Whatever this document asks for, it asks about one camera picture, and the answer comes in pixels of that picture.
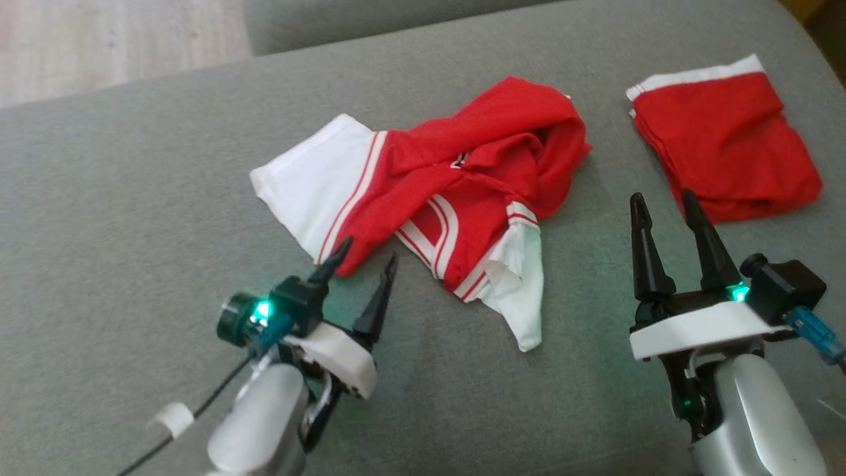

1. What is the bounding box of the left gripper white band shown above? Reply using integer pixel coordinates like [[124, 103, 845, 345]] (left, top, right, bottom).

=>
[[284, 237, 399, 401]]

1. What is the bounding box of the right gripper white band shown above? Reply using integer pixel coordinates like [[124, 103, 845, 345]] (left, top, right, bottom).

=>
[[629, 188, 794, 361]]

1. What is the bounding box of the red shorts white waistband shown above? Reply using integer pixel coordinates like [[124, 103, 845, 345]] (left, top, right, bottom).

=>
[[625, 54, 824, 224]]

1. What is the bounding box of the red white basketball jersey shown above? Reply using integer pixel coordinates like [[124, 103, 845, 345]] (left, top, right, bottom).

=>
[[249, 76, 592, 352]]

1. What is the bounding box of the grey sofa seat cushion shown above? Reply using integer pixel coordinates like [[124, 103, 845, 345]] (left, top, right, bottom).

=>
[[0, 0, 846, 476]]

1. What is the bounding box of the grey sofa back cushion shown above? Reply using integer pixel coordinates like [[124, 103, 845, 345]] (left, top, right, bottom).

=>
[[241, 0, 562, 57]]

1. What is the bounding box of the yellow cushion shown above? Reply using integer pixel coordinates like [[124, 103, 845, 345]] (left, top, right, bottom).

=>
[[779, 0, 833, 22]]

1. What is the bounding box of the right black cable blue plug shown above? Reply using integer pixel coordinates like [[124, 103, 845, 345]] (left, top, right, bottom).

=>
[[783, 306, 846, 366]]

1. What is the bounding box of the white label on left cable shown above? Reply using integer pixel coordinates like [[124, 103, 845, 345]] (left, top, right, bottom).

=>
[[149, 402, 196, 438]]

